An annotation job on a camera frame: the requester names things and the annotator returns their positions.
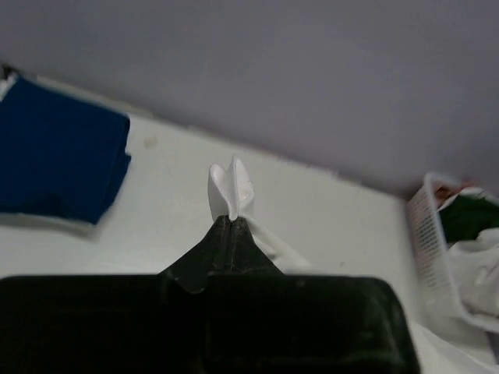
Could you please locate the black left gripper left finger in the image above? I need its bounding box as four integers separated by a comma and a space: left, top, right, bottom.
157, 216, 232, 294

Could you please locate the cream white t shirt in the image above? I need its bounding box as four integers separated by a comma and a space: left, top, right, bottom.
446, 186, 499, 319

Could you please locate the folded blue t shirt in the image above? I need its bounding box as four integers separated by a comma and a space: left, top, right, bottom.
0, 74, 133, 225

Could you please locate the dark green t shirt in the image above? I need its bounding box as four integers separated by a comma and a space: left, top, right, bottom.
439, 195, 498, 243

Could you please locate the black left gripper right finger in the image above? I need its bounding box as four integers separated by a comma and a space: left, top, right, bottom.
229, 218, 283, 275

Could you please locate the white plastic laundry basket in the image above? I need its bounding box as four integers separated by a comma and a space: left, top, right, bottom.
407, 171, 498, 333

